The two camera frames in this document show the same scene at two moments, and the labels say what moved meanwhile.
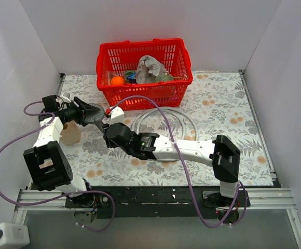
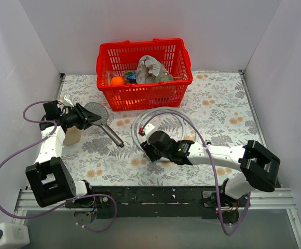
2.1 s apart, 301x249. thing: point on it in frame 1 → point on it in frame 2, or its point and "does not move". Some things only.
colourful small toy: [131, 76] does not move
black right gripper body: [105, 131] → [149, 151]
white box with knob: [4, 235] does not move
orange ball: [117, 80] does not move
